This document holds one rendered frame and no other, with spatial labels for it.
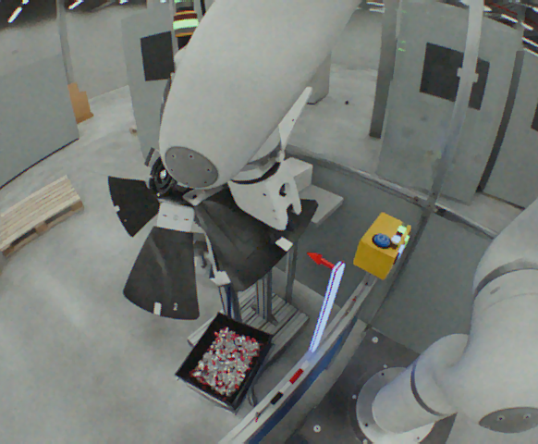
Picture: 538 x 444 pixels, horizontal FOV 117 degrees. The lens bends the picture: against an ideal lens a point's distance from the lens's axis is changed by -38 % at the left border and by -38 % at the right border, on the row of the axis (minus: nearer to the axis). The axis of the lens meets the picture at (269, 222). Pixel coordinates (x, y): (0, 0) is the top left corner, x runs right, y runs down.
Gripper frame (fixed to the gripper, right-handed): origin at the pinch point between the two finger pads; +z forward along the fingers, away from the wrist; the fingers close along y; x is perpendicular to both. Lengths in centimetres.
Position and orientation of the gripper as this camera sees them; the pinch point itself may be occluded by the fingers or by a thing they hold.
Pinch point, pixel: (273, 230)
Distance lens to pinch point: 44.9
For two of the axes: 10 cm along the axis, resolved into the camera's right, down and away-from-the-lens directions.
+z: 1.9, 6.0, 7.8
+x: -6.3, 6.8, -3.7
